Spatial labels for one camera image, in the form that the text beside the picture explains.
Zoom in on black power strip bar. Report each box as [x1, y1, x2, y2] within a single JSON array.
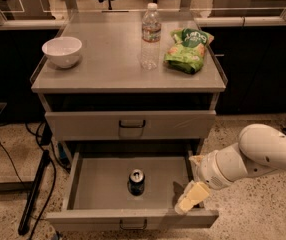
[[18, 150, 50, 236]]

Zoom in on open grey middle drawer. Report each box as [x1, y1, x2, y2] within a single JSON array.
[[47, 152, 219, 231]]

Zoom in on white ceramic bowl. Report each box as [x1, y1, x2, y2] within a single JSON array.
[[42, 36, 82, 68]]

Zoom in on closed grey top drawer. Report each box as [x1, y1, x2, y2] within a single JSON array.
[[45, 110, 216, 141]]

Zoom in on clear plastic water bottle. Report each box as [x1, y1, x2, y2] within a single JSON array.
[[141, 3, 161, 70]]

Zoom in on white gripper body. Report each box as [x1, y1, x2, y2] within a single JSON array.
[[197, 143, 248, 190]]

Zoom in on grey metal drawer cabinet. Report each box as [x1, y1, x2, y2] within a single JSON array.
[[32, 11, 227, 157]]

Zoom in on blue pepsi can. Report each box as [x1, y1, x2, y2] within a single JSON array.
[[128, 169, 145, 196]]

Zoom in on green snack chip bag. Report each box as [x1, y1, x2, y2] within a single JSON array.
[[164, 28, 214, 75]]

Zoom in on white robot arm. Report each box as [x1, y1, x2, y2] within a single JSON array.
[[174, 124, 286, 215]]

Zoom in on black floor cable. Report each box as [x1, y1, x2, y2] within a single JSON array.
[[0, 113, 71, 240]]

